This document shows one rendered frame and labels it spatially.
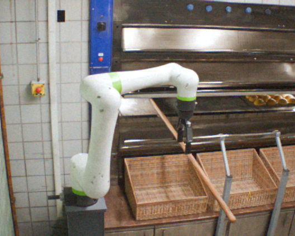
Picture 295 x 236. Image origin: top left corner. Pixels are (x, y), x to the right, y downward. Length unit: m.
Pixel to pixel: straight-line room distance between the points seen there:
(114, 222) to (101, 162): 1.24
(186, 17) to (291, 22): 0.92
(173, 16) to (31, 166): 1.58
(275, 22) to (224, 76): 0.61
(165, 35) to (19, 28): 1.05
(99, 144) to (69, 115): 1.33
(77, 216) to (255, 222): 1.71
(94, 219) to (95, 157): 0.44
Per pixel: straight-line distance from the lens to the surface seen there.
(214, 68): 3.17
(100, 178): 1.79
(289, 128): 3.72
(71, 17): 2.83
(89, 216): 2.06
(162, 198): 3.21
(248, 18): 3.20
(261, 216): 3.31
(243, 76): 3.27
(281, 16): 3.34
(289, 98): 3.89
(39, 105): 3.00
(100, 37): 2.85
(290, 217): 3.49
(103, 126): 1.69
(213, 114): 3.29
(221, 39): 3.12
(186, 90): 1.89
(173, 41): 2.99
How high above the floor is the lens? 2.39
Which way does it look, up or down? 23 degrees down
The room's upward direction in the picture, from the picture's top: 3 degrees clockwise
